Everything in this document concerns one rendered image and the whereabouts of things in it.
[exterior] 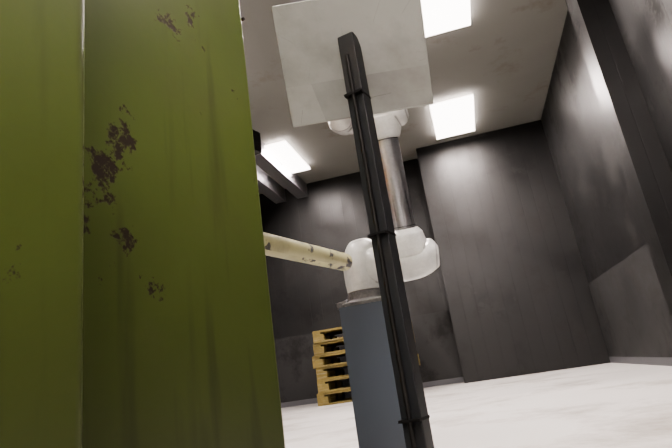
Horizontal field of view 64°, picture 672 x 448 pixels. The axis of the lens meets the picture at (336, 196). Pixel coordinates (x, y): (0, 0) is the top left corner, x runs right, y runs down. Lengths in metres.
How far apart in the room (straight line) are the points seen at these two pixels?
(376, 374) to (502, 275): 6.57
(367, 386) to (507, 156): 7.22
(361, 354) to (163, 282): 1.45
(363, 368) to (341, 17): 1.33
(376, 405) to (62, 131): 1.73
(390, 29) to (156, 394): 0.92
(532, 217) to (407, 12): 7.61
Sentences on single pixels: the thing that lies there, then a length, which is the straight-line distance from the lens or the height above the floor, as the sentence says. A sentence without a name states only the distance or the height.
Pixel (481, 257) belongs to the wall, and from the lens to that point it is 8.63.
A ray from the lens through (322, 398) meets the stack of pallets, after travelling 8.07.
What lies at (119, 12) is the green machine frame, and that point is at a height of 0.90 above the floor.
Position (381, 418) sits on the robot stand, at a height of 0.18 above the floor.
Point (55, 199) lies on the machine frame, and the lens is 0.57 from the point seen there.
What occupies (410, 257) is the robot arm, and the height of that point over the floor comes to 0.75.
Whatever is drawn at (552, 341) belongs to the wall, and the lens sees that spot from 8.57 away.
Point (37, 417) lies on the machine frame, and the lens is 0.53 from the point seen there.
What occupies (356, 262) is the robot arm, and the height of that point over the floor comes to 0.77.
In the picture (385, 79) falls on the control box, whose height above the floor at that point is 0.98.
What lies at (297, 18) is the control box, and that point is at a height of 1.13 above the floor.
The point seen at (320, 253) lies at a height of 0.62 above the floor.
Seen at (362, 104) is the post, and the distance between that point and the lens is 1.19.
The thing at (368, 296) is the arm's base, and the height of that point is 0.63.
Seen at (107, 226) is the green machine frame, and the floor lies 0.56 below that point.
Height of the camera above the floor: 0.34
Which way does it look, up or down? 18 degrees up
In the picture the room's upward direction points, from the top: 9 degrees counter-clockwise
